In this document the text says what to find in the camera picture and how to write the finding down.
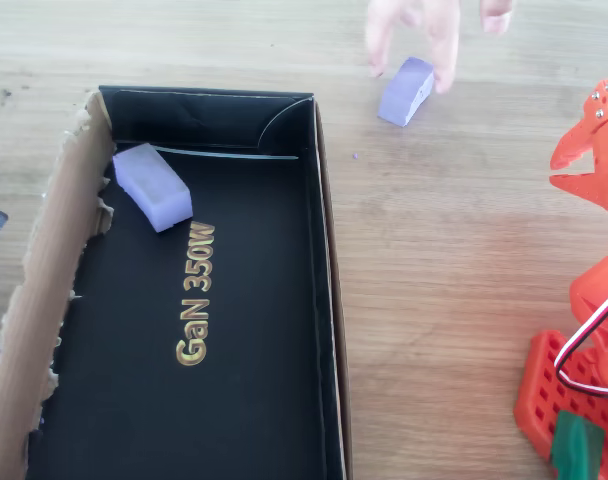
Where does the black cardboard box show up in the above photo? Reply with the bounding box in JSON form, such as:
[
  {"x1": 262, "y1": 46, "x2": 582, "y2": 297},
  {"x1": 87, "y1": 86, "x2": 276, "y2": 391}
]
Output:
[{"x1": 0, "y1": 84, "x2": 355, "y2": 480}]

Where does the red white black servo cable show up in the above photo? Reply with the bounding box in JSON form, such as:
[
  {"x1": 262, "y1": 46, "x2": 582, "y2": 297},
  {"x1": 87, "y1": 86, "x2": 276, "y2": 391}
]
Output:
[{"x1": 553, "y1": 279, "x2": 608, "y2": 401}]

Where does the purple foam block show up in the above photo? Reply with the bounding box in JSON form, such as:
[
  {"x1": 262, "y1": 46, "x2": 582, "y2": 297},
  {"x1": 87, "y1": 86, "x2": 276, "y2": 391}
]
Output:
[
  {"x1": 112, "y1": 142, "x2": 194, "y2": 234},
  {"x1": 377, "y1": 56, "x2": 437, "y2": 128}
]

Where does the person's hand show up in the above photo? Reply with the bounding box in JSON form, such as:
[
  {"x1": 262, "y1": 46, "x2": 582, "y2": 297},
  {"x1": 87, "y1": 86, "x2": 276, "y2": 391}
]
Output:
[{"x1": 364, "y1": 0, "x2": 514, "y2": 95}]

